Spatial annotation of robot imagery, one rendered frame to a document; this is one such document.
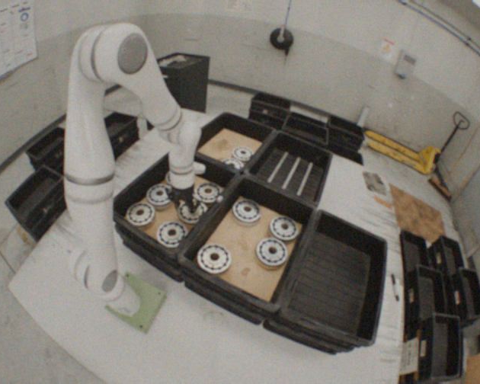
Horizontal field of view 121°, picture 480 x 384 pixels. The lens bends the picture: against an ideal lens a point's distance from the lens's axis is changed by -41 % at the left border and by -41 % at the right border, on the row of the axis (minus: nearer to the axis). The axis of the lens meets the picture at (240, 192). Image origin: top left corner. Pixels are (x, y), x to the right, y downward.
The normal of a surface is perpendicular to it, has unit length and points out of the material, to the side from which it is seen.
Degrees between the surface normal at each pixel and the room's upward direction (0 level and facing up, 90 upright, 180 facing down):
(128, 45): 87
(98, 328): 0
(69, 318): 0
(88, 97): 72
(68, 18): 90
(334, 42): 90
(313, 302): 0
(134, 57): 90
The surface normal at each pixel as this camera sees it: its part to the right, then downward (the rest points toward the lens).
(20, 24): 0.95, 0.28
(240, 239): 0.14, -0.69
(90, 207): 0.55, 0.50
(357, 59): -0.33, 0.65
